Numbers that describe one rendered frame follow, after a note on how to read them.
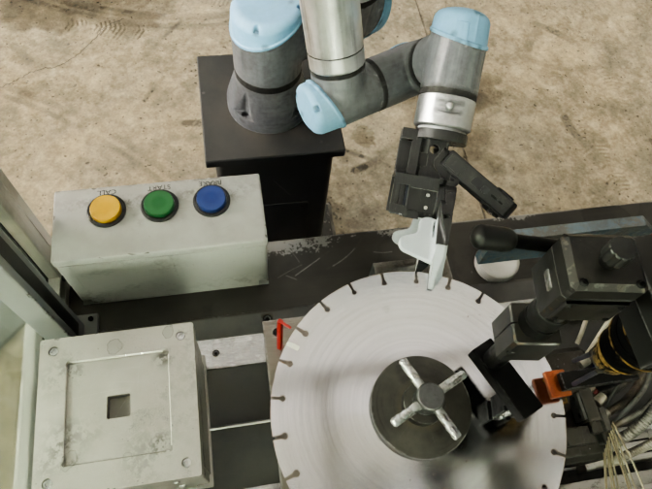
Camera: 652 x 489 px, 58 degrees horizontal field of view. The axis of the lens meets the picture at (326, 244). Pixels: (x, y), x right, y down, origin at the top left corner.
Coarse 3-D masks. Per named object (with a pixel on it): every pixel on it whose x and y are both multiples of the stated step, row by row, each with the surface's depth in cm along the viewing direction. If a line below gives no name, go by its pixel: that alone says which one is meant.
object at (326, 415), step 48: (384, 288) 71; (336, 336) 68; (384, 336) 69; (432, 336) 69; (480, 336) 69; (288, 384) 65; (336, 384) 66; (480, 384) 67; (528, 384) 67; (288, 432) 63; (336, 432) 63; (480, 432) 64; (528, 432) 65; (288, 480) 61; (336, 480) 61; (384, 480) 61; (432, 480) 62; (480, 480) 62; (528, 480) 62
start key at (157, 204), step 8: (152, 192) 80; (160, 192) 80; (152, 200) 79; (160, 200) 79; (168, 200) 80; (152, 208) 79; (160, 208) 79; (168, 208) 79; (152, 216) 79; (160, 216) 79
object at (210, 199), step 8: (200, 192) 80; (208, 192) 81; (216, 192) 81; (224, 192) 81; (200, 200) 80; (208, 200) 80; (216, 200) 80; (224, 200) 80; (200, 208) 80; (208, 208) 79; (216, 208) 80
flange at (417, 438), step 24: (408, 360) 66; (432, 360) 67; (384, 384) 65; (408, 384) 65; (384, 408) 64; (456, 408) 64; (384, 432) 63; (408, 432) 63; (432, 432) 63; (408, 456) 62; (432, 456) 62
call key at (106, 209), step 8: (96, 200) 79; (104, 200) 79; (112, 200) 79; (96, 208) 78; (104, 208) 78; (112, 208) 78; (120, 208) 79; (96, 216) 78; (104, 216) 78; (112, 216) 78
